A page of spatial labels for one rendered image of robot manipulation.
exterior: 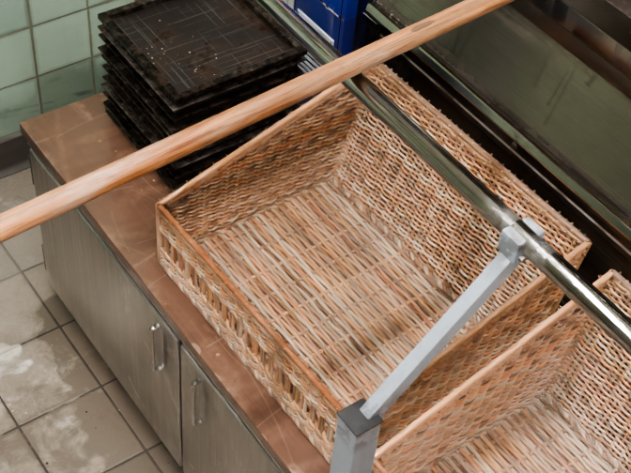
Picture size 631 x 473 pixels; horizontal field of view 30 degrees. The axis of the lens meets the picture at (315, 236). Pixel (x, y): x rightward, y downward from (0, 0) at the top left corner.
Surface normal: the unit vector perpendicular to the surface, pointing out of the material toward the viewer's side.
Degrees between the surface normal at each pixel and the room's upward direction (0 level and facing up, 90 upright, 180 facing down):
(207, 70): 0
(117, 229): 0
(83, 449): 0
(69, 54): 90
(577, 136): 70
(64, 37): 90
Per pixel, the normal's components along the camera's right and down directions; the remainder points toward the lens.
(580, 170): -0.74, 0.13
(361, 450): 0.58, 0.62
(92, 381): 0.07, -0.68
